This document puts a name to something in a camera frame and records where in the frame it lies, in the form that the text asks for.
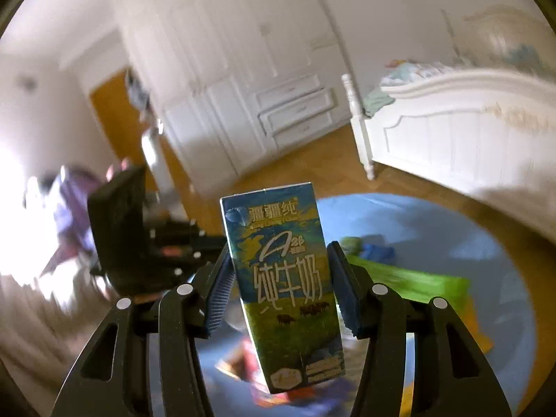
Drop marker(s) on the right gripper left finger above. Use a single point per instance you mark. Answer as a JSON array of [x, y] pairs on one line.
[[111, 375]]

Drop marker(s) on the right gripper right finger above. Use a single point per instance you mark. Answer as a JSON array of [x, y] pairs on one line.
[[452, 376]]

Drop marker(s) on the green plastic wrapper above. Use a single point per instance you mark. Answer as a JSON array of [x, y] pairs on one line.
[[381, 264]]

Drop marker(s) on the blue green milk carton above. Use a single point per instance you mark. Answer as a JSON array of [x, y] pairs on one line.
[[278, 250]]

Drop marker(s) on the yellow snack wrapper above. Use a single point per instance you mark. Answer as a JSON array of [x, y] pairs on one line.
[[469, 318]]

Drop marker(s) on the red snack box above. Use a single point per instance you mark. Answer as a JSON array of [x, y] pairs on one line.
[[241, 364]]

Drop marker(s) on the blue tablecloth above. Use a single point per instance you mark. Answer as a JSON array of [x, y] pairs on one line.
[[426, 238]]

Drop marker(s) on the white built-in wardrobe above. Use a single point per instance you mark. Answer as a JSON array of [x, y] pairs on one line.
[[235, 83]]

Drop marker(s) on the white bed frame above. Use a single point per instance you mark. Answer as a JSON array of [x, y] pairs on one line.
[[483, 126]]

